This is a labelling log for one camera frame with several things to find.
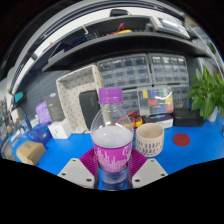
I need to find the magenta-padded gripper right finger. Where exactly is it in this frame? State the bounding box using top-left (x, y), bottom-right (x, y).
top-left (127, 148), bottom-right (169, 190)

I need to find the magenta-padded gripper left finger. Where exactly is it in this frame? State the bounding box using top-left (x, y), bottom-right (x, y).
top-left (57, 148), bottom-right (100, 190)

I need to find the clear purple-capped water bottle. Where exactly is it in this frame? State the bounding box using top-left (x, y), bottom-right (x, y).
top-left (90, 87), bottom-right (135, 191)

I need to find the beige mug with grey pattern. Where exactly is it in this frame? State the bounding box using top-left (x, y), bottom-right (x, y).
top-left (135, 122), bottom-right (165, 158)

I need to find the small white box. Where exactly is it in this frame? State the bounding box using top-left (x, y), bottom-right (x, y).
top-left (47, 120), bottom-right (73, 140)

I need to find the flat round red coaster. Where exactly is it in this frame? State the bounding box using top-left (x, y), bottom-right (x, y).
top-left (172, 132), bottom-right (191, 147)

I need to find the brown cardboard box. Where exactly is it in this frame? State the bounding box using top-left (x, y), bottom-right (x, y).
top-left (15, 140), bottom-right (47, 166)

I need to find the dark box with blue label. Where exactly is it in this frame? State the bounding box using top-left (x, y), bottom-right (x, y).
top-left (143, 113), bottom-right (174, 130)

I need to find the blue translucent bag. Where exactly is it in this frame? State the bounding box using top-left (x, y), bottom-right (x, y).
top-left (27, 122), bottom-right (53, 145)

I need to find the black rounded speaker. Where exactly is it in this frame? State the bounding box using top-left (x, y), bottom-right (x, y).
top-left (78, 89), bottom-right (101, 131)

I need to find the flat black box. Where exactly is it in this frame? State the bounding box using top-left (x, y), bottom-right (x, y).
top-left (173, 107), bottom-right (205, 128)

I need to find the purple bag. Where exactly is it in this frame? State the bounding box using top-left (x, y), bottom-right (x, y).
top-left (35, 100), bottom-right (53, 125)

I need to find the dark grey carton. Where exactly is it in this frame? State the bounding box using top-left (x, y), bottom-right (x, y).
top-left (45, 92), bottom-right (66, 123)

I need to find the clear box of colourful parts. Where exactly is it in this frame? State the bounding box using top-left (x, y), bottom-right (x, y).
top-left (137, 86), bottom-right (175, 117)

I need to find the grey small-parts drawer cabinet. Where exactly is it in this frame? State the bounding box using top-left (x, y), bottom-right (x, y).
top-left (171, 83), bottom-right (192, 109)
top-left (96, 53), bottom-right (153, 90)
top-left (148, 52), bottom-right (190, 85)
top-left (121, 88), bottom-right (141, 114)

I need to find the beige pegboard tray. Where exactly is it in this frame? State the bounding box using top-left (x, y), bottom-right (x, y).
top-left (55, 64), bottom-right (104, 134)

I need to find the green potted plant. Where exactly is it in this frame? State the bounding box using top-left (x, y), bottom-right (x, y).
top-left (187, 65), bottom-right (224, 122)

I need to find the dark grey overhead shelf unit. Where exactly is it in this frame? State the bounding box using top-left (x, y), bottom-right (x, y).
top-left (6, 6), bottom-right (214, 94)

